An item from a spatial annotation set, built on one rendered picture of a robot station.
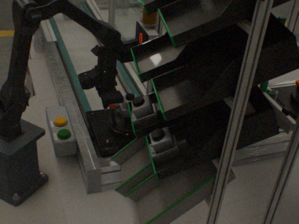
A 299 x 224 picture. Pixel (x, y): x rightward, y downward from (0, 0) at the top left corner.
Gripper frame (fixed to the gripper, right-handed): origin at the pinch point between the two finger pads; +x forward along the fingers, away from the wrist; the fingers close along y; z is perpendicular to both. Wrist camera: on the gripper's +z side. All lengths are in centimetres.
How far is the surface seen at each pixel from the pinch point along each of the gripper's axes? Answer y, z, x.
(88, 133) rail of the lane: -0.5, 5.1, 13.3
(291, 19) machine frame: -61, -115, 4
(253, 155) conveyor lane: 16, -50, 19
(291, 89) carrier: -10, -81, 11
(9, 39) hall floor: -281, 18, 109
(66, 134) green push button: -0.5, 12.6, 12.3
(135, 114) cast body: 29.9, 0.8, -14.7
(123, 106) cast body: -0.1, -6.2, 3.7
